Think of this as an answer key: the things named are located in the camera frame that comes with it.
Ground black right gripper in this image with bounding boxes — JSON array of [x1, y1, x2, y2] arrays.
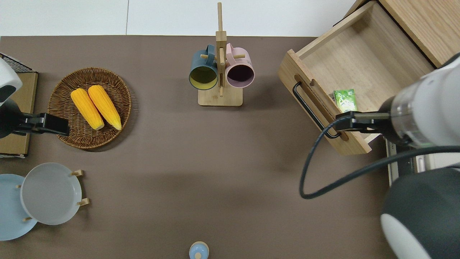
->
[[335, 95, 411, 145]]

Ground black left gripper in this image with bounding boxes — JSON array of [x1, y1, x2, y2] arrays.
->
[[0, 100, 70, 139]]

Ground black metal drawer handle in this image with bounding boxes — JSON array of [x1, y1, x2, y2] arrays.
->
[[292, 81, 342, 139]]

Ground green packet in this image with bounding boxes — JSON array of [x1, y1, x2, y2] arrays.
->
[[333, 89, 358, 113]]

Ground brown wicker basket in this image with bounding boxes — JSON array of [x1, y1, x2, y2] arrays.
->
[[47, 67, 132, 149]]

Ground yellow corn cob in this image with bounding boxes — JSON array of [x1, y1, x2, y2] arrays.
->
[[88, 85, 122, 131], [70, 88, 105, 131]]

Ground grey plate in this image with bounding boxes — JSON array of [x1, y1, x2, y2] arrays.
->
[[20, 163, 82, 226]]

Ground white toaster oven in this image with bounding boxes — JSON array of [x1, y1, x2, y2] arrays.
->
[[385, 138, 460, 187]]

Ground wooden plate rack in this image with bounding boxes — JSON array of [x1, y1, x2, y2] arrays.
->
[[16, 170, 89, 222]]

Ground light blue plate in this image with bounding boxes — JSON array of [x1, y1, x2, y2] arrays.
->
[[0, 174, 38, 241]]

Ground pink mug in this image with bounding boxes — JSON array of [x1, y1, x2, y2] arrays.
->
[[225, 43, 255, 88]]

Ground wooden mug rack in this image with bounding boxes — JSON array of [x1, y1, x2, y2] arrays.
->
[[198, 2, 244, 107]]

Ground dark blue mug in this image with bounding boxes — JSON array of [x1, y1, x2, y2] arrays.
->
[[189, 44, 219, 90]]

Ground small blue bell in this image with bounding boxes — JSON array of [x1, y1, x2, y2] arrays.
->
[[189, 241, 210, 259]]

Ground wooden box with wire grid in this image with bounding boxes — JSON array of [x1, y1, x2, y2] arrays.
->
[[0, 53, 38, 159]]

